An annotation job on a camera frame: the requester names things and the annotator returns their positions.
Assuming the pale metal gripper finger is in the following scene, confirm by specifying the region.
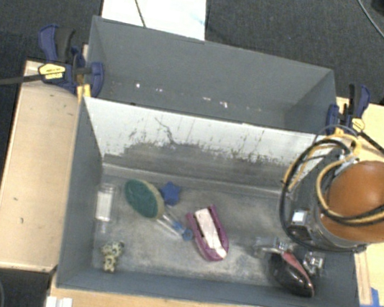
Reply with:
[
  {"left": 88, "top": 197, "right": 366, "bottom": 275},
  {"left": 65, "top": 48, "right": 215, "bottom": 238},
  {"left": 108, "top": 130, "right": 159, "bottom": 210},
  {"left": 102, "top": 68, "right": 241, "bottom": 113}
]
[
  {"left": 250, "top": 233, "right": 296, "bottom": 264},
  {"left": 301, "top": 250, "right": 327, "bottom": 278}
]

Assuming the black and red oval object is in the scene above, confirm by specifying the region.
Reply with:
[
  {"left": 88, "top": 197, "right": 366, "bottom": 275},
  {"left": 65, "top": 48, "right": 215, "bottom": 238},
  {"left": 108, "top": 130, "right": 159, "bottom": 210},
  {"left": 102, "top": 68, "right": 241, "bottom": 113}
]
[{"left": 263, "top": 249, "right": 321, "bottom": 300}]

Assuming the purple and white case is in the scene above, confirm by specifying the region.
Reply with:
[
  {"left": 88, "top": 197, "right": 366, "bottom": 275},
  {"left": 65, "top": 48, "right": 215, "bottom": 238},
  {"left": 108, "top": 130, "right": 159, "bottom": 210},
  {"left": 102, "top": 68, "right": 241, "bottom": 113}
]
[{"left": 178, "top": 200, "right": 237, "bottom": 266}]

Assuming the clear tube with blue cap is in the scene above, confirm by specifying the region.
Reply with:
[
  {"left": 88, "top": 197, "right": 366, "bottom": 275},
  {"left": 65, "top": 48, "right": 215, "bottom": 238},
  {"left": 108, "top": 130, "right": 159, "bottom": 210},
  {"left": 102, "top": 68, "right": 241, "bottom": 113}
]
[{"left": 154, "top": 210, "right": 197, "bottom": 243}]

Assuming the blue star-shaped toy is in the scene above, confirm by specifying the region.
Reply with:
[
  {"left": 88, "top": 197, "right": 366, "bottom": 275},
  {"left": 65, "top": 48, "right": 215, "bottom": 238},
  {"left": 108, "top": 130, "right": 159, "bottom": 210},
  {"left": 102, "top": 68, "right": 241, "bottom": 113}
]
[{"left": 157, "top": 180, "right": 184, "bottom": 208}]

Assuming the green and yellow round sponge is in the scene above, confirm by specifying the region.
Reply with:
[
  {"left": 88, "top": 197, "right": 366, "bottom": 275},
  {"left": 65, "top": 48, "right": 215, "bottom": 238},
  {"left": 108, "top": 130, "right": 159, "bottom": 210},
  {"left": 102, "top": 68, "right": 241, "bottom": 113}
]
[{"left": 119, "top": 177, "right": 170, "bottom": 223}]

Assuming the yellow spotted toy animal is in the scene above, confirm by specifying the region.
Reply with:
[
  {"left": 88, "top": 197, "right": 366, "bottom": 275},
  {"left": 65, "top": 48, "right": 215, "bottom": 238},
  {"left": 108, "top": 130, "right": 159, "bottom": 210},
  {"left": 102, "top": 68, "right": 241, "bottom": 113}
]
[{"left": 96, "top": 237, "right": 127, "bottom": 275}]

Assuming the clear jar with white filling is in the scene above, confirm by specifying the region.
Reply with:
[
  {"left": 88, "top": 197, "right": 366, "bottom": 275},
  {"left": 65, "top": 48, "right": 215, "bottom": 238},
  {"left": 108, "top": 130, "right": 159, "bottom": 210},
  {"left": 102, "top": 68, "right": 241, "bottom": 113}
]
[{"left": 90, "top": 181, "right": 119, "bottom": 237}]

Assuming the grey metal bin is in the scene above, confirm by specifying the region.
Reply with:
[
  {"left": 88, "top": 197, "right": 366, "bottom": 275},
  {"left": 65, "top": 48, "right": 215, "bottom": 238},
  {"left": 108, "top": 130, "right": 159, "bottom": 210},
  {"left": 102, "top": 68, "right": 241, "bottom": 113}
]
[{"left": 47, "top": 14, "right": 384, "bottom": 307}]

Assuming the pale wood board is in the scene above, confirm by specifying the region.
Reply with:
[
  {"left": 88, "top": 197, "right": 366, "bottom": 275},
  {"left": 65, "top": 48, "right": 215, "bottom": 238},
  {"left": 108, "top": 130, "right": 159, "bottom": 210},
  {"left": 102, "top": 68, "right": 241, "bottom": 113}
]
[{"left": 0, "top": 58, "right": 92, "bottom": 279}]

